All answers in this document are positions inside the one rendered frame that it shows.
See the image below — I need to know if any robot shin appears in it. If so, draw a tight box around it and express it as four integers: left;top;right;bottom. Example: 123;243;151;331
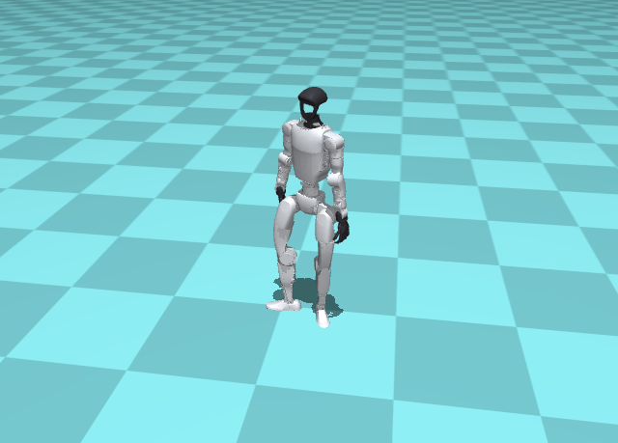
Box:
316;268;330;310
277;247;295;304

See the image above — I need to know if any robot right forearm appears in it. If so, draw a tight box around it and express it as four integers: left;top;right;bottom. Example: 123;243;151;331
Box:
274;160;292;192

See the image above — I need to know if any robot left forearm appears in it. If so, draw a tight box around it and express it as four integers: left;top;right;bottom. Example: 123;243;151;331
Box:
332;175;348;219

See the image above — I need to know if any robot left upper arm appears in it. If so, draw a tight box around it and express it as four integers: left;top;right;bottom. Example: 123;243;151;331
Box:
323;131;345;187

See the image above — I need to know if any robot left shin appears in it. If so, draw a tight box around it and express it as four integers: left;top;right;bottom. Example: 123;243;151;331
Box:
316;268;330;310

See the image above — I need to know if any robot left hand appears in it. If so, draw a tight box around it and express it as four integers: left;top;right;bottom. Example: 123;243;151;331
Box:
333;211;350;244

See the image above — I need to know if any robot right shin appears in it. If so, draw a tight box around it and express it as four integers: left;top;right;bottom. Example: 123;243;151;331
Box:
277;247;295;304

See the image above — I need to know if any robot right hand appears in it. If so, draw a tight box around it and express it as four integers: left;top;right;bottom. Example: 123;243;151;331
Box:
276;186;286;204

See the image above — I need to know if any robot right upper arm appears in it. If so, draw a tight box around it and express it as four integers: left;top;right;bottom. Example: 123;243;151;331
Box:
278;120;298;166

